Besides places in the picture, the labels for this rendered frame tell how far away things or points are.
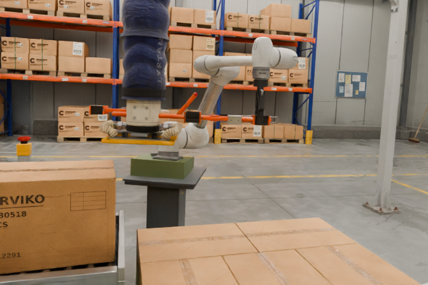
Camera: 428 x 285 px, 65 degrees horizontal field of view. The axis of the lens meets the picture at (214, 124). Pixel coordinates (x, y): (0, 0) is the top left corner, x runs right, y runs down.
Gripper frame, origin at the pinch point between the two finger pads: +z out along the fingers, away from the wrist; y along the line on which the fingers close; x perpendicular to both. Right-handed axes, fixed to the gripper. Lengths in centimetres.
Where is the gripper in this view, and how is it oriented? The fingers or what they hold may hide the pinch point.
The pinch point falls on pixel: (258, 118)
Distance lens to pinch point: 176.1
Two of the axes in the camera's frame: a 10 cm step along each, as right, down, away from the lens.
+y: 0.3, 0.9, -10.0
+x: 10.0, 0.4, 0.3
